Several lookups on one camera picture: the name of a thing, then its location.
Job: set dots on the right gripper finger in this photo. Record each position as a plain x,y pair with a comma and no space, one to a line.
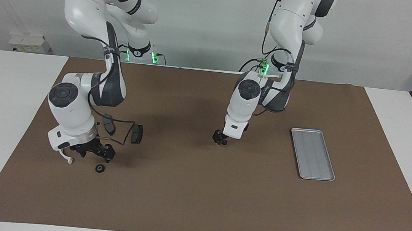
108,153
68,148

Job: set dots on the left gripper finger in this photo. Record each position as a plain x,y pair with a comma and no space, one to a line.
218,142
224,142

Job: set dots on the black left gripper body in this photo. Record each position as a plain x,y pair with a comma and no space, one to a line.
218,134

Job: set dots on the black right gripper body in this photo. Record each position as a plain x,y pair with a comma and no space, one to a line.
86,147

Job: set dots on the small black bearing gear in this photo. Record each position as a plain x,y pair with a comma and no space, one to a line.
223,143

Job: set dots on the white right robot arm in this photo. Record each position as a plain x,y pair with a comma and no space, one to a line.
87,7

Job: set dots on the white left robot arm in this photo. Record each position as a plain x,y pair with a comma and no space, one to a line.
288,21

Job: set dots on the silver metal tray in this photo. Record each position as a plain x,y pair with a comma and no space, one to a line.
313,153

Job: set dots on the long grey brake pad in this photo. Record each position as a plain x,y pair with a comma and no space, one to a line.
108,125

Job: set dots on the short grey brake pad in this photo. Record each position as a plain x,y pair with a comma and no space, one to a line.
137,135

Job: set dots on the brown table mat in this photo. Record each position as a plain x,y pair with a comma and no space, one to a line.
220,201

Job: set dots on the white box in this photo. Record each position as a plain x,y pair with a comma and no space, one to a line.
29,43

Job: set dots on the white semicircular bracket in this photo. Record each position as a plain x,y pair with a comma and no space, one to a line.
68,160

